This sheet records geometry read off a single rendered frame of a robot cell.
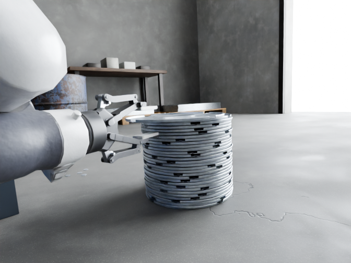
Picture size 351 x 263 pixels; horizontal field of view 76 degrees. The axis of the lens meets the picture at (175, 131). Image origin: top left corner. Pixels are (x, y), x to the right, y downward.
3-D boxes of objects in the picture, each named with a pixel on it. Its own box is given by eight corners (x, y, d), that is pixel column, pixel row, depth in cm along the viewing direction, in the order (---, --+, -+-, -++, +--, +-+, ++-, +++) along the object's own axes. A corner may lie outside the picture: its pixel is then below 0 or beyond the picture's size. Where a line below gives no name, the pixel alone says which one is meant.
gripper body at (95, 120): (93, 160, 37) (130, 148, 45) (88, 108, 36) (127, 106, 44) (63, 157, 40) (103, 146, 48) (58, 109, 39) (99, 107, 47)
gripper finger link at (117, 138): (110, 131, 42) (109, 139, 42) (145, 140, 52) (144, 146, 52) (95, 130, 44) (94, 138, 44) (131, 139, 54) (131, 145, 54)
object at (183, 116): (178, 114, 88) (178, 111, 88) (244, 114, 67) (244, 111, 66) (108, 120, 69) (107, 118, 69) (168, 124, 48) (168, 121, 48)
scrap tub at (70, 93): (84, 145, 172) (77, 81, 166) (102, 154, 138) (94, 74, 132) (17, 155, 148) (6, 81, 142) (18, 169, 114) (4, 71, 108)
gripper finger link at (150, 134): (142, 136, 52) (142, 139, 52) (159, 131, 58) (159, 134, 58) (132, 135, 53) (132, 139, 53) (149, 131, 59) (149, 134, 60)
